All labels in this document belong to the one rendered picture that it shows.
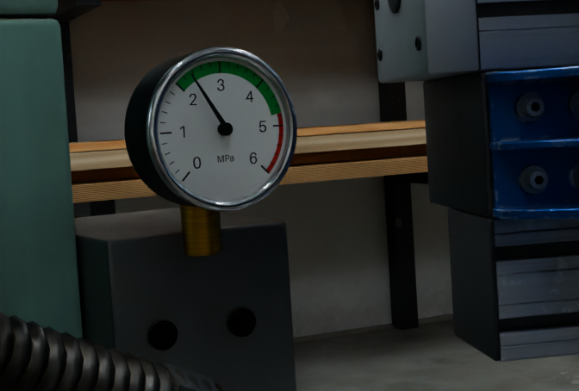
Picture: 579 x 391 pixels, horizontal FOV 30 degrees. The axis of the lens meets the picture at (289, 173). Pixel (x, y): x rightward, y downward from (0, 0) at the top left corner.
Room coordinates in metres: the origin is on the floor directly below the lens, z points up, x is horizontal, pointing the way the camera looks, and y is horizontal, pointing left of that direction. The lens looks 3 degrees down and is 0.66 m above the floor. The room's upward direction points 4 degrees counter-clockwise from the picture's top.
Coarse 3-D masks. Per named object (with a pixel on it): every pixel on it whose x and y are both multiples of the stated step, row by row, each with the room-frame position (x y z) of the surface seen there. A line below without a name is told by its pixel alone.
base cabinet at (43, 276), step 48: (0, 48) 0.43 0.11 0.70; (48, 48) 0.44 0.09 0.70; (0, 96) 0.43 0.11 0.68; (48, 96) 0.44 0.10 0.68; (0, 144) 0.43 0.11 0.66; (48, 144) 0.44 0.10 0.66; (0, 192) 0.43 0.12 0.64; (48, 192) 0.44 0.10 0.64; (0, 240) 0.43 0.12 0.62; (48, 240) 0.44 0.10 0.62; (0, 288) 0.43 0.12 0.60; (48, 288) 0.44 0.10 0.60
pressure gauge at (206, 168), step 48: (144, 96) 0.41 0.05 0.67; (192, 96) 0.41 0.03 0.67; (240, 96) 0.42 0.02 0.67; (288, 96) 0.42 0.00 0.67; (144, 144) 0.40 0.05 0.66; (192, 144) 0.40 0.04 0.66; (240, 144) 0.41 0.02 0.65; (288, 144) 0.42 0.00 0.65; (192, 192) 0.40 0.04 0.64; (240, 192) 0.41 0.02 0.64; (192, 240) 0.43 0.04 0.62
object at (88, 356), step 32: (0, 320) 0.32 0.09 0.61; (0, 352) 0.31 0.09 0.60; (32, 352) 0.32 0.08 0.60; (64, 352) 0.33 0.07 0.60; (96, 352) 0.34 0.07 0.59; (128, 352) 0.36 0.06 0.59; (0, 384) 0.32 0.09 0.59; (32, 384) 0.32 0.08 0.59; (64, 384) 0.33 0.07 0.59; (96, 384) 0.34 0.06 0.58; (128, 384) 0.34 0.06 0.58; (160, 384) 0.36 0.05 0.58; (192, 384) 0.37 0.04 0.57
